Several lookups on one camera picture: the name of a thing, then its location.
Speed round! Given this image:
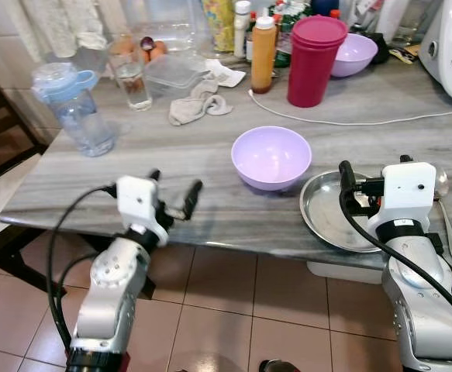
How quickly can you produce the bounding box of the orange sauce bottle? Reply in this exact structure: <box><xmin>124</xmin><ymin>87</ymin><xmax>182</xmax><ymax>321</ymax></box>
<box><xmin>250</xmin><ymin>15</ymin><xmax>278</xmax><ymax>95</ymax></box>

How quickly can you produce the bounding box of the steel spoon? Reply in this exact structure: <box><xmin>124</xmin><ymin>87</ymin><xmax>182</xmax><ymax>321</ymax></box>
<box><xmin>434</xmin><ymin>170</ymin><xmax>452</xmax><ymax>269</ymax></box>

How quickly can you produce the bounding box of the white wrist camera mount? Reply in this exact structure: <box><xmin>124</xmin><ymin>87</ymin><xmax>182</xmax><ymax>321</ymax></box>
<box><xmin>367</xmin><ymin>161</ymin><xmax>437</xmax><ymax>241</ymax></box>
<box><xmin>116</xmin><ymin>176</ymin><xmax>170</xmax><ymax>247</ymax></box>

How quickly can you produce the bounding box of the dark wooden chair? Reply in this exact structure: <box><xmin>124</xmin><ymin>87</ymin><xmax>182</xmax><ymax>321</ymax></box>
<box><xmin>0</xmin><ymin>58</ymin><xmax>50</xmax><ymax>272</ymax></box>

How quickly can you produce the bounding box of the yellow patterned packet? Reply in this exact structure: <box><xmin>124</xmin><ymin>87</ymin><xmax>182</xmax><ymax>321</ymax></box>
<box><xmin>202</xmin><ymin>0</ymin><xmax>237</xmax><ymax>54</ymax></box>

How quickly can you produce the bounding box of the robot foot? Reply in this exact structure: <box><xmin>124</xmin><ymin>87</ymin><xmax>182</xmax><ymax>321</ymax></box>
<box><xmin>258</xmin><ymin>359</ymin><xmax>293</xmax><ymax>372</ymax></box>

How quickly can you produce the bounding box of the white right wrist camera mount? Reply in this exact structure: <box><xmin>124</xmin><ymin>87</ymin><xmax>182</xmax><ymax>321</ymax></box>
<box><xmin>367</xmin><ymin>161</ymin><xmax>437</xmax><ymax>241</ymax></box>

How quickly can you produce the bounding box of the black small object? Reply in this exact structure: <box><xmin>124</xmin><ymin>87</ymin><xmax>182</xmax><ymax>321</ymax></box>
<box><xmin>367</xmin><ymin>32</ymin><xmax>394</xmax><ymax>64</ymax></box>

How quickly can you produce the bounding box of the small purple plastic bowl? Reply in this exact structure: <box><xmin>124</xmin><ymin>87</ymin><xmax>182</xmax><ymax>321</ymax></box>
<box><xmin>330</xmin><ymin>33</ymin><xmax>379</xmax><ymax>79</ymax></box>

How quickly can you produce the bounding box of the clear plastic food container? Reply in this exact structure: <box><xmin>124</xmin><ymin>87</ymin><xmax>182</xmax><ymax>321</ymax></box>
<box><xmin>144</xmin><ymin>53</ymin><xmax>212</xmax><ymax>100</ymax></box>

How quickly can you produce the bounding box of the round steel plate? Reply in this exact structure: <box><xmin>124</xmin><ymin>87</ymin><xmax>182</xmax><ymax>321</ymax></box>
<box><xmin>299</xmin><ymin>170</ymin><xmax>391</xmax><ymax>255</ymax></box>

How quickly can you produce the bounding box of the large purple plastic bowl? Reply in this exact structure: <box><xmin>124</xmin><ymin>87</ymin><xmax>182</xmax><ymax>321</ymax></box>
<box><xmin>231</xmin><ymin>126</ymin><xmax>313</xmax><ymax>192</ymax></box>

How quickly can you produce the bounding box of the grey crumpled cloth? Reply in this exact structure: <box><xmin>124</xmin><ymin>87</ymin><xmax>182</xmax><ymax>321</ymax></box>
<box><xmin>168</xmin><ymin>80</ymin><xmax>234</xmax><ymax>127</ymax></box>

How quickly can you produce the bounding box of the white capped bottle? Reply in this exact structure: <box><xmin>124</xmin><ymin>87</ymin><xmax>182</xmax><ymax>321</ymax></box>
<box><xmin>233</xmin><ymin>0</ymin><xmax>254</xmax><ymax>60</ymax></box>

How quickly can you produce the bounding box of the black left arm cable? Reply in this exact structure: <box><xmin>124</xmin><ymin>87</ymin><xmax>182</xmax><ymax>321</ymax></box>
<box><xmin>46</xmin><ymin>184</ymin><xmax>119</xmax><ymax>351</ymax></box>

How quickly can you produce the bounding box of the clear water bottle blue lid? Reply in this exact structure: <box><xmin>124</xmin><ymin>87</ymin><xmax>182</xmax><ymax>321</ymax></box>
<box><xmin>31</xmin><ymin>62</ymin><xmax>119</xmax><ymax>158</ymax></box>

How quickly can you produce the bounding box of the thin white cable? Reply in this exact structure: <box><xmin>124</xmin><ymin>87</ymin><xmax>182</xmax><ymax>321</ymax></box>
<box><xmin>248</xmin><ymin>88</ymin><xmax>452</xmax><ymax>127</ymax></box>

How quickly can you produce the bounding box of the red lidded plastic tumbler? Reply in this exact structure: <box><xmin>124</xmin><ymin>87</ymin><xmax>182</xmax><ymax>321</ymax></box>
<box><xmin>287</xmin><ymin>15</ymin><xmax>350</xmax><ymax>109</ymax></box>

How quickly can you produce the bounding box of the yellow black packet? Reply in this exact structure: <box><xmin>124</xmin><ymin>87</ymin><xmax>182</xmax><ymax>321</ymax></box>
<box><xmin>388</xmin><ymin>43</ymin><xmax>423</xmax><ymax>65</ymax></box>

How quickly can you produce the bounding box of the clear drinking glass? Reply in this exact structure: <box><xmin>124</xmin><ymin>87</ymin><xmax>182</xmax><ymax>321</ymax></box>
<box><xmin>111</xmin><ymin>53</ymin><xmax>154</xmax><ymax>112</ymax></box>

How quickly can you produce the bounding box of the white crumpled tissue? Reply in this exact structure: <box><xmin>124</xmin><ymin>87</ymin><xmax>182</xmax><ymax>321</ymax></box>
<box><xmin>205</xmin><ymin>60</ymin><xmax>247</xmax><ymax>88</ymax></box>

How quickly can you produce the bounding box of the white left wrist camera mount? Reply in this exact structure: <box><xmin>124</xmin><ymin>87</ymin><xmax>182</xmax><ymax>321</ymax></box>
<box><xmin>116</xmin><ymin>176</ymin><xmax>170</xmax><ymax>247</ymax></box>

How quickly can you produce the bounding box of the large clear plastic box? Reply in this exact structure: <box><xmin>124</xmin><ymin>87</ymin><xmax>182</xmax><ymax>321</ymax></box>
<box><xmin>120</xmin><ymin>0</ymin><xmax>212</xmax><ymax>55</ymax></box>

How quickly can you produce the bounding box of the green labelled bottle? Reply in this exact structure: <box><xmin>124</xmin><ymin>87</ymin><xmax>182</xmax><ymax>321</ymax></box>
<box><xmin>275</xmin><ymin>0</ymin><xmax>313</xmax><ymax>67</ymax></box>

